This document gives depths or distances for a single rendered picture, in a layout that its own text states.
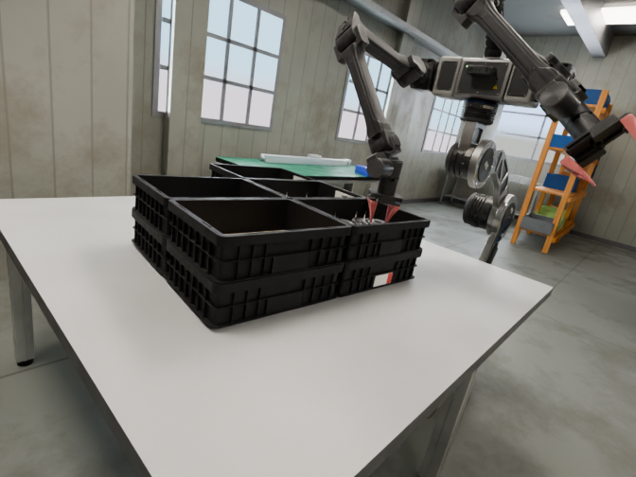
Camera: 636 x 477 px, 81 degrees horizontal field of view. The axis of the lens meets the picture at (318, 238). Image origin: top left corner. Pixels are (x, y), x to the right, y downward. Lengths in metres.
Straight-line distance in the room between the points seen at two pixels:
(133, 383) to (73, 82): 2.14
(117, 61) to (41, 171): 0.79
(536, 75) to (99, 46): 2.29
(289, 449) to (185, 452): 0.15
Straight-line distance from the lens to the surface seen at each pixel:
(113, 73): 2.74
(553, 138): 6.02
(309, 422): 0.71
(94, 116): 2.71
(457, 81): 1.73
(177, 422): 0.69
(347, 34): 1.36
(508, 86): 1.65
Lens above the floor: 1.18
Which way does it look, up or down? 17 degrees down
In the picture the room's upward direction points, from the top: 10 degrees clockwise
